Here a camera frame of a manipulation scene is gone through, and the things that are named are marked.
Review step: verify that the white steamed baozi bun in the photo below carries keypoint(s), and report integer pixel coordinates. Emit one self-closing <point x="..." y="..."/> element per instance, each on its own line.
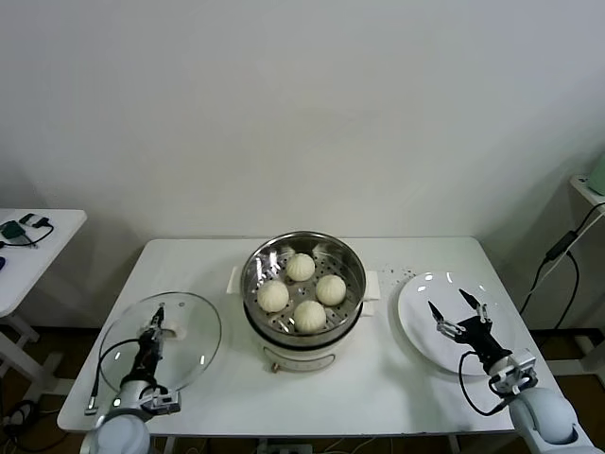
<point x="310" y="316"/>
<point x="331" y="289"/>
<point x="301" y="266"/>
<point x="273" y="295"/>

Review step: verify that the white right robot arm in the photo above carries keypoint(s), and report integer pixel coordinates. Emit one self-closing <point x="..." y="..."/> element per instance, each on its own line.
<point x="543" y="418"/>

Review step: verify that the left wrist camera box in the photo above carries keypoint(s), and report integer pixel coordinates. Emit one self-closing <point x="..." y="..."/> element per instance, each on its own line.
<point x="163" y="404"/>

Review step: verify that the dark crumb speckles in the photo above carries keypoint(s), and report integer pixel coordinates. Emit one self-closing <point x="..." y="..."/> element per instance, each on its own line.
<point x="394" y="272"/>

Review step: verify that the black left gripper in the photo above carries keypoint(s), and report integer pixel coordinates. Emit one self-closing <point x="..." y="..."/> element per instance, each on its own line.
<point x="147" y="357"/>

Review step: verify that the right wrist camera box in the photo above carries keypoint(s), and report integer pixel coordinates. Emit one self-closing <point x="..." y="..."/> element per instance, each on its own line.
<point x="515" y="371"/>

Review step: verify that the white round plate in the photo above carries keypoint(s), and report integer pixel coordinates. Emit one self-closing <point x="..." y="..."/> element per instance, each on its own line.
<point x="425" y="331"/>

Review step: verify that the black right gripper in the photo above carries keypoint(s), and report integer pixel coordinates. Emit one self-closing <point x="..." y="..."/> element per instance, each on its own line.
<point x="482" y="338"/>

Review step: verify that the green small device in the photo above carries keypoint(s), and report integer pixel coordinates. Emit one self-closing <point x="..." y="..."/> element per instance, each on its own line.
<point x="12" y="230"/>

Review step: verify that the white power strip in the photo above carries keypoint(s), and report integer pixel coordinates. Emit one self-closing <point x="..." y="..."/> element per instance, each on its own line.
<point x="286" y="447"/>

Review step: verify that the stainless steel steamer basket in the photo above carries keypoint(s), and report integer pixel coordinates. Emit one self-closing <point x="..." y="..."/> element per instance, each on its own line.
<point x="264" y="265"/>

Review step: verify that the pale green appliance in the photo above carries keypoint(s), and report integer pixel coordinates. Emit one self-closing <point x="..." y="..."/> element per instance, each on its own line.
<point x="599" y="175"/>

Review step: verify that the black and white adapter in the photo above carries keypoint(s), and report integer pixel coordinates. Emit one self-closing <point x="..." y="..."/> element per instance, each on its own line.
<point x="29" y="219"/>

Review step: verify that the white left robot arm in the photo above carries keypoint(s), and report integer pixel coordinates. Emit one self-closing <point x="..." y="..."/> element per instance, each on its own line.
<point x="118" y="430"/>

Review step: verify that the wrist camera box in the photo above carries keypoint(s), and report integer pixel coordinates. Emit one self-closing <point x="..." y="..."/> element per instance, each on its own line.
<point x="515" y="371"/>
<point x="163" y="404"/>

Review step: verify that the white side table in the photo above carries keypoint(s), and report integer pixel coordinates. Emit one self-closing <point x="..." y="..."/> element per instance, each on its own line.
<point x="57" y="246"/>

